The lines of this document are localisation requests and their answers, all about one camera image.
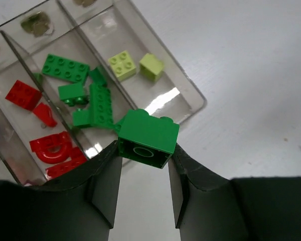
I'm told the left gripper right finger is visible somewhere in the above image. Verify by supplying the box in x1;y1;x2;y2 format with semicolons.
169;146;301;240

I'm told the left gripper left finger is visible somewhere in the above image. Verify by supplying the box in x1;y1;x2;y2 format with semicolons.
0;141;122;240

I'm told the red round lego piece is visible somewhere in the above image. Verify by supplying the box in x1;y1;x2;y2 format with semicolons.
29;131;72;164

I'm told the green square lego brick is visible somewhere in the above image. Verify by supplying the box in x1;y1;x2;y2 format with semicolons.
72;108;95;128

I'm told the green lettered lego brick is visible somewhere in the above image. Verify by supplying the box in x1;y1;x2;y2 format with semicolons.
118;109;180;169

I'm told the green long lego brick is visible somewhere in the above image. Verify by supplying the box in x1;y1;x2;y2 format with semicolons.
89;83;114;129

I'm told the red slope lego brick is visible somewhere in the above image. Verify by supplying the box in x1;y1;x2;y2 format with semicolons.
33;102;57;128

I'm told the green lego brick tall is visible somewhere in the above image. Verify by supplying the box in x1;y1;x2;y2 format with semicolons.
58;83;89;106

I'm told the small red lego brick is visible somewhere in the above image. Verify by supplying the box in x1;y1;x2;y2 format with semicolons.
5;80;42;111

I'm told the small green lego brick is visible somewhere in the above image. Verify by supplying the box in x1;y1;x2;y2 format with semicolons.
88;67;107;87

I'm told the yellow square lego brick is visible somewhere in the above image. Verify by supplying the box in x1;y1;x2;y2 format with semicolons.
108;50;137;81

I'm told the small yellow lego piece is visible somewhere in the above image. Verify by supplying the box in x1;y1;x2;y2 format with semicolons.
139;53;164;82

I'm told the clear container far left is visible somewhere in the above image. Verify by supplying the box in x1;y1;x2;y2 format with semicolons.
0;108;47;186

